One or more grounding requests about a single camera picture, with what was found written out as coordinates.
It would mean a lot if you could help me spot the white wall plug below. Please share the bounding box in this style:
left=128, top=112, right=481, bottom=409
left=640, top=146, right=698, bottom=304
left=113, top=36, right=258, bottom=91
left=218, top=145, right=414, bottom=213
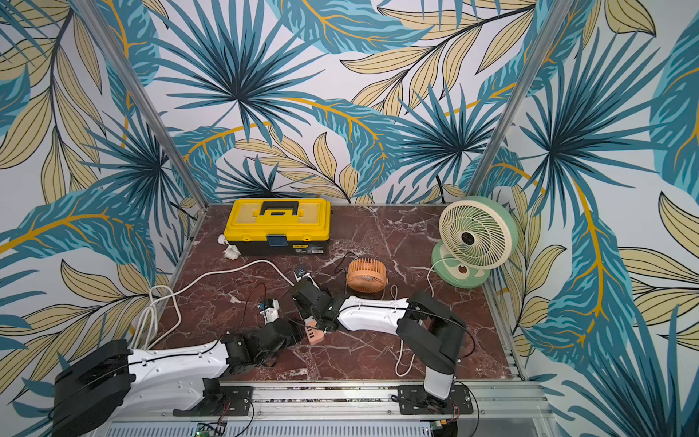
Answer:
left=218, top=234, right=240, bottom=260

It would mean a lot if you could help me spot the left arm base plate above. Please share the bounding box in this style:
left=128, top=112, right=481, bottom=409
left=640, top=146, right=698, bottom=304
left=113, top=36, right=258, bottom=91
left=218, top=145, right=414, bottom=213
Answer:
left=173, top=386, right=254, bottom=418

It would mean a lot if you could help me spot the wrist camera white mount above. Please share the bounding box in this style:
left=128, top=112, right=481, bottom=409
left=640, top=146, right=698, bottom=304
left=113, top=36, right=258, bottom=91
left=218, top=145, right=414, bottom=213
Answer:
left=258, top=299, right=280, bottom=324
left=294, top=266, right=315, bottom=283

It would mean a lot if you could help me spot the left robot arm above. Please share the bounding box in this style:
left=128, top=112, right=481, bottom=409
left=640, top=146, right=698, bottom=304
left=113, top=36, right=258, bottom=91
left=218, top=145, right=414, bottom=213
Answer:
left=49, top=319, right=306, bottom=436

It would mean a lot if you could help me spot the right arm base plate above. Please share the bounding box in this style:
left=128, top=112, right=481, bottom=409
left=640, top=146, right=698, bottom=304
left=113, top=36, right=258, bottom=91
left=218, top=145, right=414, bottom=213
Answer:
left=391, top=384, right=474, bottom=416

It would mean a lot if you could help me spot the aluminium front rail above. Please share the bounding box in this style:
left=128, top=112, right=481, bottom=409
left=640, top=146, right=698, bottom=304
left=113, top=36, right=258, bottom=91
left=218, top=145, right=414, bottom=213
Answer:
left=94, top=380, right=560, bottom=436

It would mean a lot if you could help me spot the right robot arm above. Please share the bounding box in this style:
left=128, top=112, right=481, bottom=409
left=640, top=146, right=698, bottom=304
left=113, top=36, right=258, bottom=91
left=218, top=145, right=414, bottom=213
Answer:
left=289, top=279, right=467, bottom=401

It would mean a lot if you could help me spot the pink power strip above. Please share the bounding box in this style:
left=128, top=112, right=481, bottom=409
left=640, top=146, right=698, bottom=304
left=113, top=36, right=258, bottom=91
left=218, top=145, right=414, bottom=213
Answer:
left=304, top=319, right=325, bottom=345

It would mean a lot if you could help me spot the white power strip cord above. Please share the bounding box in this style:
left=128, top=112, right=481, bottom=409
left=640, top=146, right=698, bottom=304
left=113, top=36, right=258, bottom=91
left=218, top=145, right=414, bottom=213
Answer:
left=126, top=259, right=299, bottom=351

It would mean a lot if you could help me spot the green cream desk fan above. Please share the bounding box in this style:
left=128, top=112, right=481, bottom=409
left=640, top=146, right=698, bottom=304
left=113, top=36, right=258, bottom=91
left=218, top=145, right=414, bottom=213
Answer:
left=431, top=196, right=520, bottom=289

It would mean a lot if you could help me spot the small orange desk fan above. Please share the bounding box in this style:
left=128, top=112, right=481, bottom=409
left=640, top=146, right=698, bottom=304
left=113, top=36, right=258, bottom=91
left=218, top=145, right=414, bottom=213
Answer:
left=346, top=258, right=388, bottom=293

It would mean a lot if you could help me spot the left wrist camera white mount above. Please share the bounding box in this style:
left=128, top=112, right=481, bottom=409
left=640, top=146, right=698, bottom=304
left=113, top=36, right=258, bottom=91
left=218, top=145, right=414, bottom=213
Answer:
left=258, top=299, right=280, bottom=324

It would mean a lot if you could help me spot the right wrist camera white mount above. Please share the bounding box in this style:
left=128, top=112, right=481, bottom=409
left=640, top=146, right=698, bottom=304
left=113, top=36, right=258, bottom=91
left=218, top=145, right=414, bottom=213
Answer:
left=294, top=266, right=315, bottom=283

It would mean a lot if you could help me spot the white fan cable with plug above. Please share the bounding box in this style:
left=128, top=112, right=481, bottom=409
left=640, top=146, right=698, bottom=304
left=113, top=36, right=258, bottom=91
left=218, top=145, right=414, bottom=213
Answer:
left=388, top=257, right=454, bottom=378

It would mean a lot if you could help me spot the black USB cable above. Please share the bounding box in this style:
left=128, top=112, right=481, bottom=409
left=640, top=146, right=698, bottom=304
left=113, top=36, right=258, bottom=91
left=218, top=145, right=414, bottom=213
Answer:
left=324, top=249, right=362, bottom=282

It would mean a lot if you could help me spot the yellow black toolbox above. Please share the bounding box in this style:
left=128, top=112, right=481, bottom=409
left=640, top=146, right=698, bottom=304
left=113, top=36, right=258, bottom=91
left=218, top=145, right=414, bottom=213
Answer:
left=223, top=198, right=331, bottom=257

